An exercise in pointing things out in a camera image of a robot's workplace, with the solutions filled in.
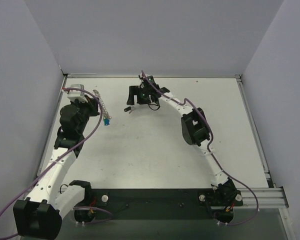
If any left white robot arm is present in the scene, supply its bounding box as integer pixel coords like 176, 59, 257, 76
13, 95, 103, 240

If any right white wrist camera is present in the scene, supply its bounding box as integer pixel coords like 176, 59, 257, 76
138, 72, 149, 81

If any metal disc with keyrings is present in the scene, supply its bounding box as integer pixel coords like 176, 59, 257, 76
92, 89, 112, 120

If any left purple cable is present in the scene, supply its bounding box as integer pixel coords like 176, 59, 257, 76
0, 87, 114, 238

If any purple cable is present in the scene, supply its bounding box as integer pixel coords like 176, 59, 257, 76
139, 69, 261, 227
0, 87, 114, 238

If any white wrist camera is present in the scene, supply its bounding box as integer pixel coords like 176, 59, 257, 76
63, 84, 87, 103
138, 72, 149, 81

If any black tag key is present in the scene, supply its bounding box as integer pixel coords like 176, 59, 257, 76
124, 106, 136, 114

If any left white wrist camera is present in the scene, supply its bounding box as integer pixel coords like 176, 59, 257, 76
63, 84, 87, 103

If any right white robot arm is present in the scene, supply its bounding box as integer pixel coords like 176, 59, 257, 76
125, 73, 238, 213

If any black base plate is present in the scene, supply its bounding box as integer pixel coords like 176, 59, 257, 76
74, 188, 243, 224

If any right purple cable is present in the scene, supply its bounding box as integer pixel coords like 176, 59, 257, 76
139, 69, 261, 227

